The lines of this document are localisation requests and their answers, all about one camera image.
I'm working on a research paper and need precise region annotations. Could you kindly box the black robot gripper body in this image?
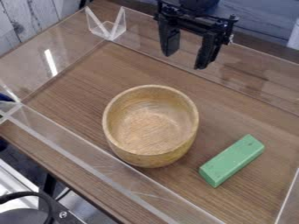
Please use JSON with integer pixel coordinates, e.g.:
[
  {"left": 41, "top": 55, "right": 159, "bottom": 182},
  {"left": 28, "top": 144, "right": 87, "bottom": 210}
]
[{"left": 156, "top": 0, "right": 239, "bottom": 45}]

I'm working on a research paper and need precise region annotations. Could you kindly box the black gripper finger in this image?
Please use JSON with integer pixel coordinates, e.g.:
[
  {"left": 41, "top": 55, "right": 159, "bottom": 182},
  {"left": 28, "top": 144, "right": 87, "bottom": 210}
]
[
  {"left": 157, "top": 14, "right": 180, "bottom": 57},
  {"left": 194, "top": 31, "right": 222, "bottom": 69}
]

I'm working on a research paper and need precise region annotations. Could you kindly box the green rectangular block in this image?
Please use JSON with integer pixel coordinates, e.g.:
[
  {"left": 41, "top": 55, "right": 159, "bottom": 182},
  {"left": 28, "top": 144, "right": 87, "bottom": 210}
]
[{"left": 199, "top": 135, "right": 266, "bottom": 188}]

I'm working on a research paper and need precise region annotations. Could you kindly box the brown wooden bowl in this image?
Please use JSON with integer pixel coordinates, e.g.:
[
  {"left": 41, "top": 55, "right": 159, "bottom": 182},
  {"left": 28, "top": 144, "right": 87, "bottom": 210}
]
[{"left": 101, "top": 85, "right": 200, "bottom": 168}]

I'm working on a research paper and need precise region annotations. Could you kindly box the clear acrylic tray enclosure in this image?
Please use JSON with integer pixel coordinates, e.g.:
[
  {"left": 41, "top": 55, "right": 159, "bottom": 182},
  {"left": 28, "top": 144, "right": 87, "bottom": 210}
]
[{"left": 0, "top": 0, "right": 299, "bottom": 224}]

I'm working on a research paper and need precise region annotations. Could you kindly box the black cable lower left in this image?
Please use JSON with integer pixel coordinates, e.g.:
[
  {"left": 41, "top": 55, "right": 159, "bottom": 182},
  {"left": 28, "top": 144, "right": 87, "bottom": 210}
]
[{"left": 0, "top": 191, "right": 56, "bottom": 224}]

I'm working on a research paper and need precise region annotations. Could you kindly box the black metal bracket with screw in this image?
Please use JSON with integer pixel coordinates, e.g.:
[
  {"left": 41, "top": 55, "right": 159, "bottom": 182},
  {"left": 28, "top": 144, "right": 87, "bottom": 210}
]
[{"left": 49, "top": 200, "right": 87, "bottom": 224}]

